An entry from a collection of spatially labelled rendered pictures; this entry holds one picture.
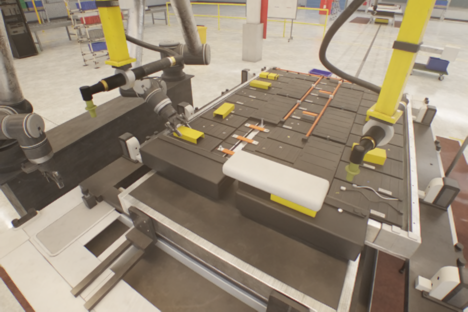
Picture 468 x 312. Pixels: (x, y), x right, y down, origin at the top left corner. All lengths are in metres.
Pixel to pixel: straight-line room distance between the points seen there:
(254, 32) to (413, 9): 5.66
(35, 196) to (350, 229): 1.65
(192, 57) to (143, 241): 1.73
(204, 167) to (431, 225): 1.00
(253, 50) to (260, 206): 5.71
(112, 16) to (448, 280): 1.35
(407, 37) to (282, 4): 8.61
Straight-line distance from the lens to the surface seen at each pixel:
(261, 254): 0.86
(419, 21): 0.74
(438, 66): 7.13
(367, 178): 1.21
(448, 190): 1.39
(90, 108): 0.95
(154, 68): 1.08
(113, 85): 0.97
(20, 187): 1.75
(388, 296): 2.12
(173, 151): 1.08
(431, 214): 1.39
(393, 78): 0.77
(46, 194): 1.84
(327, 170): 1.16
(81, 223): 1.29
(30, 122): 1.27
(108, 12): 0.94
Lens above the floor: 1.72
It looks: 33 degrees down
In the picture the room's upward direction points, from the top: straight up
